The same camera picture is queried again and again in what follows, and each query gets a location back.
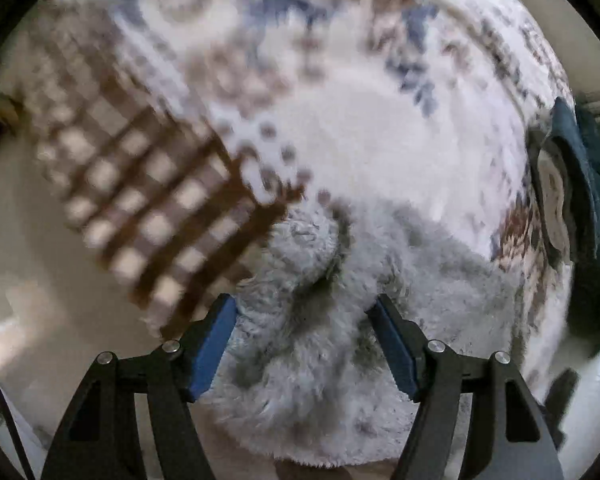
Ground grey fluffy pants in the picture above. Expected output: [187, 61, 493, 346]
[201, 200, 521, 467]

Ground folded grey cream clothes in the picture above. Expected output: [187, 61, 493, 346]
[526, 129, 576, 269]

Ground folded dark blue jeans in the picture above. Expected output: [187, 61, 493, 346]
[548, 96, 600, 283]

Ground floral bed quilt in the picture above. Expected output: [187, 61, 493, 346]
[0, 0, 572, 390]

